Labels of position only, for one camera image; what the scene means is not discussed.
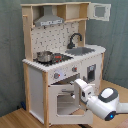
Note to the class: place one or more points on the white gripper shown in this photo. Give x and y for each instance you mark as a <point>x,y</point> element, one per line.
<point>83,93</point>

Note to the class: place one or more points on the white oven door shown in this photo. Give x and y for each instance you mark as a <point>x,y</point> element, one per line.
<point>61,107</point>

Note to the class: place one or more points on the white dishwasher cabinet door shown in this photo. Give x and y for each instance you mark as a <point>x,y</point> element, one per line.
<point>91,70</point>

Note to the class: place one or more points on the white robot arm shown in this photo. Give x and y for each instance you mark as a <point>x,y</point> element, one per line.
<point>105,105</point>

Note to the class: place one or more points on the wooden toy kitchen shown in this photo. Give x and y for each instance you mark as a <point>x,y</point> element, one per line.
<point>54,38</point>

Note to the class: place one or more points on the red left stove knob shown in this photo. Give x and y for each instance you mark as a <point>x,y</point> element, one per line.
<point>56,75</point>

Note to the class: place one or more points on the red stove knob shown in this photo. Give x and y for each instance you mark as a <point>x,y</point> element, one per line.
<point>74,69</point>
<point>56,75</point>

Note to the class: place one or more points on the red right stove knob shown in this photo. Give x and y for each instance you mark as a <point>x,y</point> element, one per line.
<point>74,69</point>

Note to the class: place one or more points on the black toy stovetop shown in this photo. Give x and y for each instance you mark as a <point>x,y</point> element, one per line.
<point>57,58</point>

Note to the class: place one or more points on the grey toy sink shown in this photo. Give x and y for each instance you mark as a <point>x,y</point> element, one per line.
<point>79,51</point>

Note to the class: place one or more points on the small metal pot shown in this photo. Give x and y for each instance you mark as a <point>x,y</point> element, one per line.
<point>45,56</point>

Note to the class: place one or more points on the black toy faucet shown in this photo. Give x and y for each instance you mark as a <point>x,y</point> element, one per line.
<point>74,40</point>

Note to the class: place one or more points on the grey range hood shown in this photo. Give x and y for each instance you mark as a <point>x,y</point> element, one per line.
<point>48,18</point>

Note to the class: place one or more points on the white microwave door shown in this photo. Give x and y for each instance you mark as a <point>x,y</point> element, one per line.
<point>98,11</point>

